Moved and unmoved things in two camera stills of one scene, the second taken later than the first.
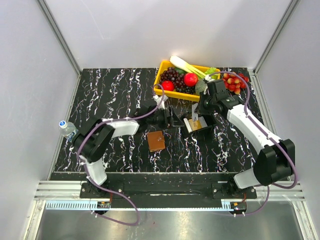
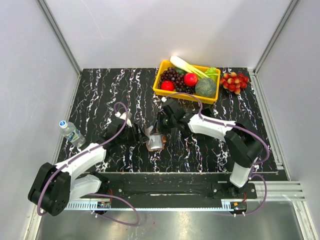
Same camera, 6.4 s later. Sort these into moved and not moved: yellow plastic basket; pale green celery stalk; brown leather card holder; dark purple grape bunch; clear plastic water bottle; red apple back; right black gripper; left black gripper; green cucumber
Moved: right black gripper; brown leather card holder; left black gripper
Not moved: dark purple grape bunch; green cucumber; pale green celery stalk; yellow plastic basket; red apple back; clear plastic water bottle
